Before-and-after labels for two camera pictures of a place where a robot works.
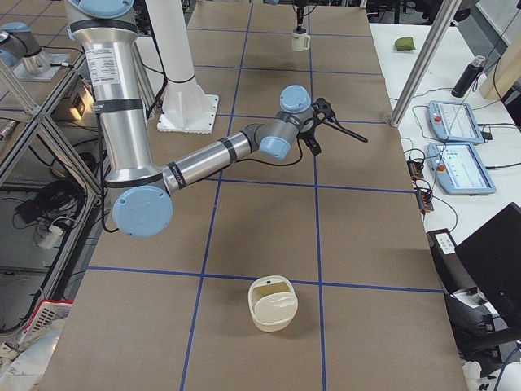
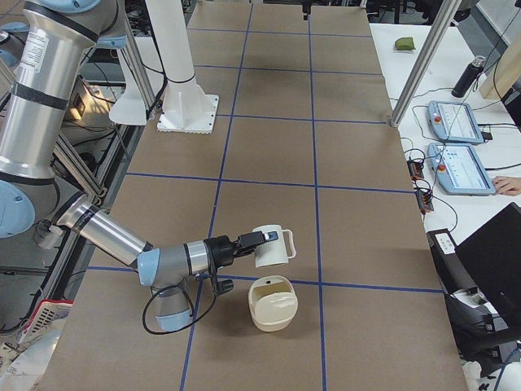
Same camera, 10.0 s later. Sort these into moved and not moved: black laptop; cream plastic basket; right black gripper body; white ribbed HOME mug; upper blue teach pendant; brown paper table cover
Moved: white ribbed HOME mug; right black gripper body
Not moved: upper blue teach pendant; cream plastic basket; black laptop; brown paper table cover
